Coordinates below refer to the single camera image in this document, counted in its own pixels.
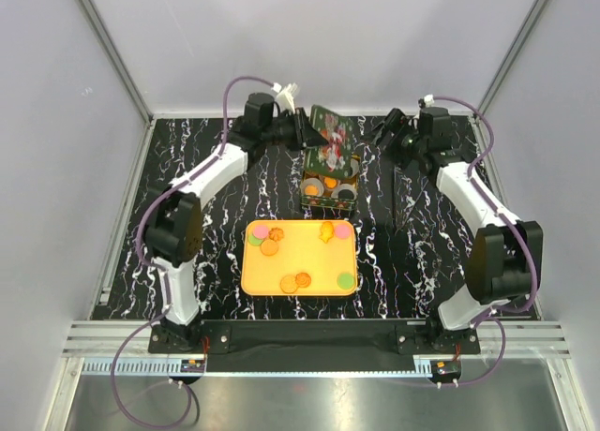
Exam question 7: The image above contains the orange swirl butter cookie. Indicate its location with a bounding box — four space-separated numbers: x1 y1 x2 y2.
268 228 285 242

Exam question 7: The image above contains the large round dotted biscuit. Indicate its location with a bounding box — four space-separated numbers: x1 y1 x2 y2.
260 239 278 257

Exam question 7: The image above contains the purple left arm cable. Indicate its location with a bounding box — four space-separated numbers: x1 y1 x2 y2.
108 76 282 427

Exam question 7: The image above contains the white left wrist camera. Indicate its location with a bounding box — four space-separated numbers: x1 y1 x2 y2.
272 82 299 113

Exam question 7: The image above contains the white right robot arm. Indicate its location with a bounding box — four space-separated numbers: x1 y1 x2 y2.
363 104 544 353

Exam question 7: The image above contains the black sandwich cookie top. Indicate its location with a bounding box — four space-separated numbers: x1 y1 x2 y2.
337 189 356 201

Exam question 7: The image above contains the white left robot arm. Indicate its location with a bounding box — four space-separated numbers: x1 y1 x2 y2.
138 93 312 352

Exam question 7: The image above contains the orange round scalloped cookie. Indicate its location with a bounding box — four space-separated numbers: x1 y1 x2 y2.
304 183 321 197

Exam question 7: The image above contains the orange swirl cookie lower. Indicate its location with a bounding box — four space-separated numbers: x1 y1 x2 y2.
295 273 311 288

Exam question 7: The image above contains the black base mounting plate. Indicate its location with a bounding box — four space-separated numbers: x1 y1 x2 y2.
148 319 481 376

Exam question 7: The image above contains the orange fish cookie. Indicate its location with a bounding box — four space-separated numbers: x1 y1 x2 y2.
322 177 339 191

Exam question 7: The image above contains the white paper cupcake liner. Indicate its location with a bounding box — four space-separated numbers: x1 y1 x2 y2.
331 184 357 201
320 176 341 193
350 158 360 178
301 177 324 197

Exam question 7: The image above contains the green sandwich cookie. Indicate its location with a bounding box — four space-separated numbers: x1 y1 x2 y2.
247 234 263 246
337 273 355 290

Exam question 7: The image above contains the orange chick cookie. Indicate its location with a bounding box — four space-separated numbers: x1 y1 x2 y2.
319 221 335 244

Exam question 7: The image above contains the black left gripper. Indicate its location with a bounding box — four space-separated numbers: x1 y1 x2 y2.
262 109 330 153

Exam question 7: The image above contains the green sandwich cookie right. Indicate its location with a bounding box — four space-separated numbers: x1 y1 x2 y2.
337 273 355 290

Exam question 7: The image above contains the round dotted biscuit lower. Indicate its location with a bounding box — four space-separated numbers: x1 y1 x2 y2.
279 275 298 294

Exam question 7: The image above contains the gold tin lid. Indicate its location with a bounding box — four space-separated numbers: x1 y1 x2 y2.
304 105 354 179

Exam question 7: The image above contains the yellow plastic tray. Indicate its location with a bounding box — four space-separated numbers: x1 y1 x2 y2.
241 219 358 297

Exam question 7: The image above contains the pink sandwich cookie right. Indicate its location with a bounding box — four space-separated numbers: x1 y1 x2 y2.
335 224 352 239

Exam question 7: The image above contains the pink sandwich cookie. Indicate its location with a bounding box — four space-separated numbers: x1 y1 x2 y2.
252 226 269 240
335 224 352 239

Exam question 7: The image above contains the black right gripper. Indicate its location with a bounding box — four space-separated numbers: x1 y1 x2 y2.
359 109 427 171

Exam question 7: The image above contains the green christmas cookie tin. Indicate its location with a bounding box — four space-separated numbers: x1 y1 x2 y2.
299 155 361 213

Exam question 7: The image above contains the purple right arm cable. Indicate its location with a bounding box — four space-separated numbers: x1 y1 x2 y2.
419 95 538 386

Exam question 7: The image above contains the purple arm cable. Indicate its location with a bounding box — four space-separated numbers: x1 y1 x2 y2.
108 76 282 427
419 95 538 386

